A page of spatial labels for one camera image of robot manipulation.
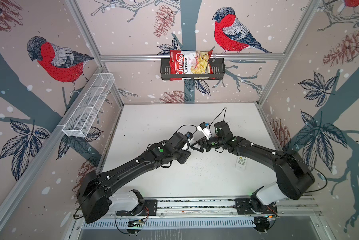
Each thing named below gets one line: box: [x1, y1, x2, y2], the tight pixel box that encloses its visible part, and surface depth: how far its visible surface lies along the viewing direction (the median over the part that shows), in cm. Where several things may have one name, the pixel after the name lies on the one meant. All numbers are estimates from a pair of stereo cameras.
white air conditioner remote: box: [235, 155, 248, 172], surface depth 89 cm
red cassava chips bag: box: [169, 50, 215, 81], surface depth 89 cm
